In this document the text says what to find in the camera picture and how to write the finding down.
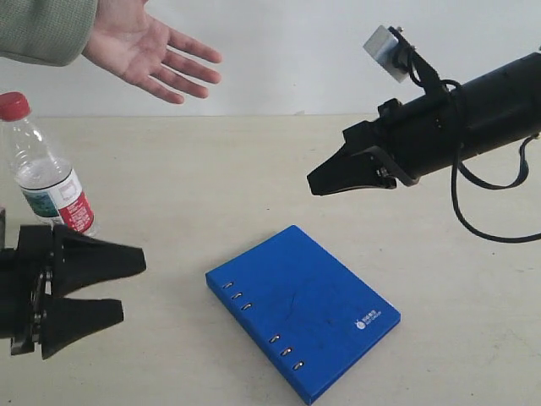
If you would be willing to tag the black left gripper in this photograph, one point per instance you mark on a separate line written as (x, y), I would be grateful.
(30, 316)

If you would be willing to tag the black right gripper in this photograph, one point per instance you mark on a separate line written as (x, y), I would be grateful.
(407, 140)

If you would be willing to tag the clear plastic water bottle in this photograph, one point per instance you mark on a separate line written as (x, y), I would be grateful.
(43, 173)

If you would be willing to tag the blue ring binder notebook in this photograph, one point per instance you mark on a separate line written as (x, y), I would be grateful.
(311, 316)

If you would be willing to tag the green sleeved forearm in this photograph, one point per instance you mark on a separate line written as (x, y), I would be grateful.
(49, 33)

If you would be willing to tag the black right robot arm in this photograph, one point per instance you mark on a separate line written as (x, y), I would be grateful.
(497, 108)

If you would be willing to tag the person's open hand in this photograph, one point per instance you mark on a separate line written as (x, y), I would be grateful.
(146, 53)

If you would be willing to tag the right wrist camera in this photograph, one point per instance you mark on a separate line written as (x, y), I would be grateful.
(400, 59)

